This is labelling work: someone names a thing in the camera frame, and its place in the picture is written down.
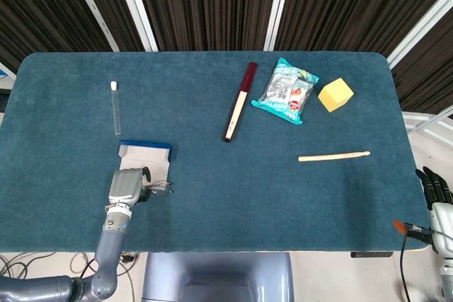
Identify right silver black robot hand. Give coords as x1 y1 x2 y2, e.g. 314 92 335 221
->
415 166 453 254

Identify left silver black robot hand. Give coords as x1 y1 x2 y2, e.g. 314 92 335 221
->
108 166 153 207

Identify blue printed glasses case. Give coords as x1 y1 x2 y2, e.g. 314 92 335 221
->
117 139 173 190

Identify thin metal frame glasses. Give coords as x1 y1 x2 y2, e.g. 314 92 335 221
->
143 180 175 197

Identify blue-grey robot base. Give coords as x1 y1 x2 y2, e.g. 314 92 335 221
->
141 252 295 302

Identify dark red long narrow case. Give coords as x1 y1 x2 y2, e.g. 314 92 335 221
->
222 62 259 144

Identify orange tipped black connector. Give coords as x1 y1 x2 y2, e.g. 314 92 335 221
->
393 219 432 243

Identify glass test tube white cap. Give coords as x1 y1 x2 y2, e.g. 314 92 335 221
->
110 81 123 137

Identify black table control panel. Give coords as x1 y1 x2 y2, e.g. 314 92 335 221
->
350 251 394 258

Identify teal table cloth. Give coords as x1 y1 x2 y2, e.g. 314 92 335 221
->
0 50 431 254

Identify light wooden stick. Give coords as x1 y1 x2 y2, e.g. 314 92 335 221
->
297 151 372 163

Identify yellow foam cube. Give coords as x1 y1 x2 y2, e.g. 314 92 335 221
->
317 77 355 113

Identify white blue panel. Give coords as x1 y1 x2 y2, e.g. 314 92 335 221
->
0 62 18 86

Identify teal snack packet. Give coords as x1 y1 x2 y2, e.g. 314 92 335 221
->
251 57 320 126

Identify thin black hanging cable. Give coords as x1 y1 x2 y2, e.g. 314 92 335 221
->
398 238 413 302

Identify grey floor cable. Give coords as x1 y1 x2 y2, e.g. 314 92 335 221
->
69 252 137 302

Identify white aluminium frame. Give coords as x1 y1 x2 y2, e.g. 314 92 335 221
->
401 109 453 140

